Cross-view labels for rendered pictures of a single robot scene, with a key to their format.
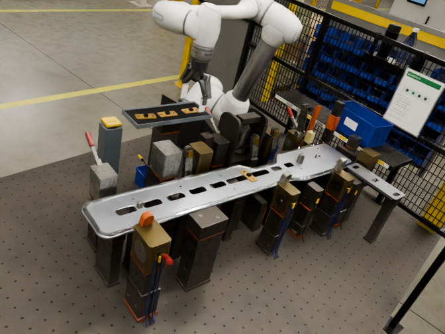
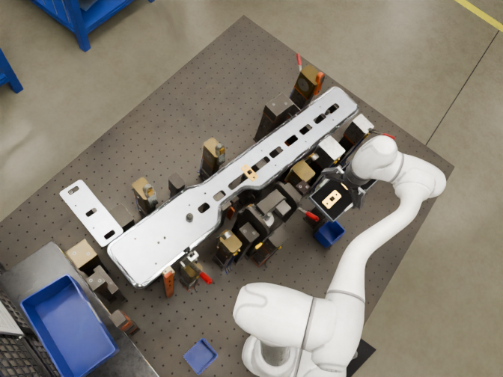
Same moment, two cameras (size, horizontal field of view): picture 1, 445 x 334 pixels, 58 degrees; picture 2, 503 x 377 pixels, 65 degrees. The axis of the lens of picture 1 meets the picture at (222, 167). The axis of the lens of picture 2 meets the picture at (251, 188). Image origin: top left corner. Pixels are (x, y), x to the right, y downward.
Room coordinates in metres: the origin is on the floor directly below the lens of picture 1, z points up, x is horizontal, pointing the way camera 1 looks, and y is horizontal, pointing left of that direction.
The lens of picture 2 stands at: (2.23, -0.34, 2.57)
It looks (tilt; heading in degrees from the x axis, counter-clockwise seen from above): 65 degrees down; 161
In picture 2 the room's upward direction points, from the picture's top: 25 degrees clockwise
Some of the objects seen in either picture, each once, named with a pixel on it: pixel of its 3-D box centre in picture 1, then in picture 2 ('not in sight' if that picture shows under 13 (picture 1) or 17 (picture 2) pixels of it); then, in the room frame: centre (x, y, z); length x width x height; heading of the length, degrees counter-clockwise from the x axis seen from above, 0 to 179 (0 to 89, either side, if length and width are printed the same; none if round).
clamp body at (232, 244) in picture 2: (257, 161); (227, 254); (1.81, -0.17, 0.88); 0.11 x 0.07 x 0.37; 46
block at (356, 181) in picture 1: (343, 202); (122, 224); (1.71, -0.64, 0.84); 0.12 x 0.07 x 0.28; 46
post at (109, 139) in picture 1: (107, 171); not in sight; (1.34, 0.46, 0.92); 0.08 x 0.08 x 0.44; 46
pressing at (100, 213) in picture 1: (246, 178); (251, 169); (1.44, -0.11, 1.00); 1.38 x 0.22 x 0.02; 136
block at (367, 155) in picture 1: (357, 179); (90, 263); (1.91, -0.73, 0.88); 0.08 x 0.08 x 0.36; 46
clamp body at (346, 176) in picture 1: (332, 205); (144, 200); (1.61, -0.56, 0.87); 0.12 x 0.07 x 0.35; 46
